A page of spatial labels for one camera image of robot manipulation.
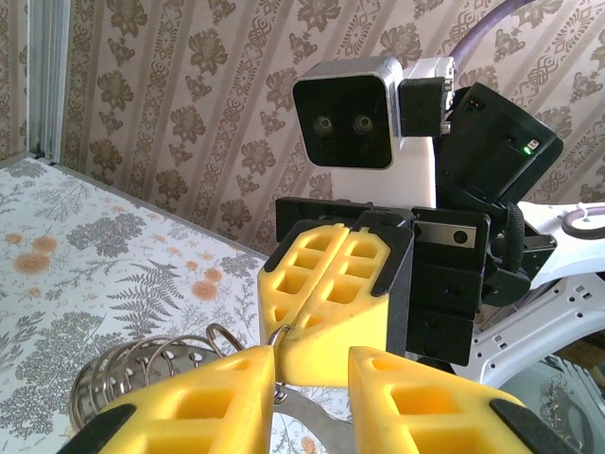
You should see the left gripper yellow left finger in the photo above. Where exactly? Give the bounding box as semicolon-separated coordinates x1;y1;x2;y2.
56;344;276;454

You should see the aluminium frame post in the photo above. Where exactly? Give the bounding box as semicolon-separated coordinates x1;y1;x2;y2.
26;0;72;162

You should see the single silver keyring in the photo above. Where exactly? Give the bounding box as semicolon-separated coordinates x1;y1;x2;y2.
266;324;290;403

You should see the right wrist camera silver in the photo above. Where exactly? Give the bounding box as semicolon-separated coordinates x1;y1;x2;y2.
291;55;455;209

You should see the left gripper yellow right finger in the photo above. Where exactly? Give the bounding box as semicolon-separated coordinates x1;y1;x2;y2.
347;345;586;454

